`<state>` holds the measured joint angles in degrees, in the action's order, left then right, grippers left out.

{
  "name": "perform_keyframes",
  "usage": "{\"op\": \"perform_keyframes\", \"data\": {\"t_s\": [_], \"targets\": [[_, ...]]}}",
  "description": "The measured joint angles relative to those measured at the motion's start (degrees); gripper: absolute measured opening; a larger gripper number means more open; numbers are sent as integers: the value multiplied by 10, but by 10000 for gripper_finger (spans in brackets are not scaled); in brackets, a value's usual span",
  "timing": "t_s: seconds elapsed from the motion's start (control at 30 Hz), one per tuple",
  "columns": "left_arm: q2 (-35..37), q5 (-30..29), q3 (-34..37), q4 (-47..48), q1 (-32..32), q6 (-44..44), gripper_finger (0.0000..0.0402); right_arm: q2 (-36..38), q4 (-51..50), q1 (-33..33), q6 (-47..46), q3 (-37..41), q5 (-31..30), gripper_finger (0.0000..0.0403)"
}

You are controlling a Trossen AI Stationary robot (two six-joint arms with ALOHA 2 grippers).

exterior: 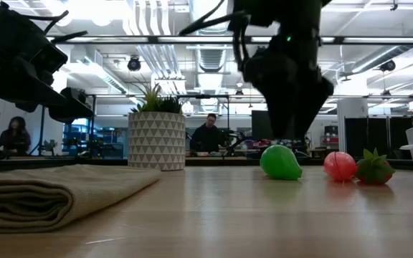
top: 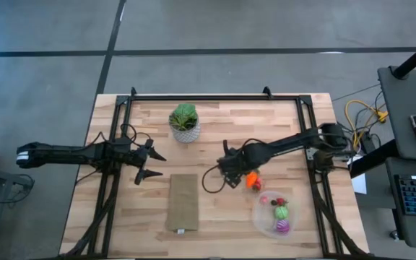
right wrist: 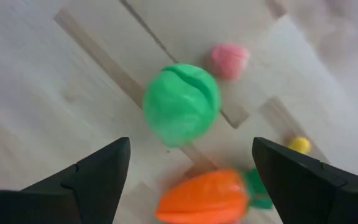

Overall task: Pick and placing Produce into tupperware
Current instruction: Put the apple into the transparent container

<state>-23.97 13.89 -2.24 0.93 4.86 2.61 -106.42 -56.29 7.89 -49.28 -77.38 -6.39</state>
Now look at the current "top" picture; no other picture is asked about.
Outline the grey desk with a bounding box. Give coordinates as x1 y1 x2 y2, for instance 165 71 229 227
376 66 416 162

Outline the purple ball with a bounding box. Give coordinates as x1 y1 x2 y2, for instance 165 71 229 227
274 219 291 235

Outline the clear plastic tupperware container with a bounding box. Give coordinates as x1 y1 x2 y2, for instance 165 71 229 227
251 190 300 240

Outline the yellow cable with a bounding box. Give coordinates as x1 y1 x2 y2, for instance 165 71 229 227
344 100 389 150

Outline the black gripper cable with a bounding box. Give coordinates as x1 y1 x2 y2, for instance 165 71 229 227
201 164 227 194
120 122 153 145

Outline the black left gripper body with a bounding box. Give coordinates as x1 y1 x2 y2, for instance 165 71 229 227
120 141 151 170

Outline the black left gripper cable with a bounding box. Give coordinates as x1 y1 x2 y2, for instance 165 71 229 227
120 122 153 145

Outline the white triangle-patterned plant pot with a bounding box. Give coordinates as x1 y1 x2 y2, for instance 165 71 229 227
170 117 202 144

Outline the black aluminium table frame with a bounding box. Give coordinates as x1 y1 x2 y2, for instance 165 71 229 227
58 86 373 259

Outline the orange toy fruit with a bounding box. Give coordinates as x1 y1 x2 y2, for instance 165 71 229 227
245 170 260 189

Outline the black power adaptor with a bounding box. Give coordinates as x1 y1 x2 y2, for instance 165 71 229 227
358 130 376 155

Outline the black desk support bar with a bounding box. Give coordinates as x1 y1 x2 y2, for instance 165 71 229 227
348 139 399 180

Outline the white paper sheet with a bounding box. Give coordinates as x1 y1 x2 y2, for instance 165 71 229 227
350 155 368 196

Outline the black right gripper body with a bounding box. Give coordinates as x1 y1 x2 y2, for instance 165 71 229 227
217 143 267 175

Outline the folded olive cloth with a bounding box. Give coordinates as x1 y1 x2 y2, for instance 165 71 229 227
165 173 200 235

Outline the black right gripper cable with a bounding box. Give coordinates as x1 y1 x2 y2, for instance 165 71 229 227
201 164 227 194

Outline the black pole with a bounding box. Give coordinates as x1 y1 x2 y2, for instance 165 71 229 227
391 33 416 80

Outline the green artificial plant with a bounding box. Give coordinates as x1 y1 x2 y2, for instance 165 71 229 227
168 103 199 131

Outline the grey cart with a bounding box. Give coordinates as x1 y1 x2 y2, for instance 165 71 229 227
384 156 416 251

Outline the green toy melon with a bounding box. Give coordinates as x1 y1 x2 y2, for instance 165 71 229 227
274 205 290 221

